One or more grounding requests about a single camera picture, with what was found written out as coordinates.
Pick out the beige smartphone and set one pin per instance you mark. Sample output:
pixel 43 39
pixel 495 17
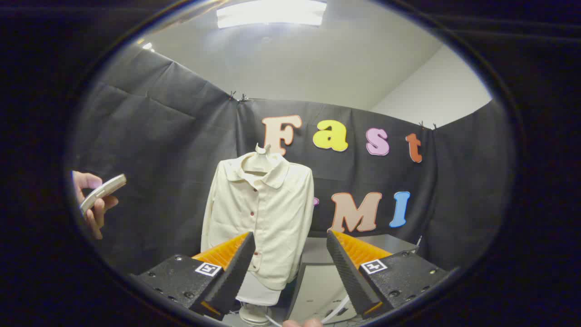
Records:
pixel 105 190

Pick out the cream button shirt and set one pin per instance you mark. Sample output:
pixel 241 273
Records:
pixel 272 213

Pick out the white plastic hanger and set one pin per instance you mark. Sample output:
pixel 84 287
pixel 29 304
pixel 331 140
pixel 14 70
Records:
pixel 259 163

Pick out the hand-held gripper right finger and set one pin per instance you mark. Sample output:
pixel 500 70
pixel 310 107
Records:
pixel 347 277

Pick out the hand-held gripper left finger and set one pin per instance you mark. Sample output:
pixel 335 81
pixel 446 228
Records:
pixel 236 277

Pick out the white drawer cabinet grey top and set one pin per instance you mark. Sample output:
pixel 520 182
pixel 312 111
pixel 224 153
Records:
pixel 317 286

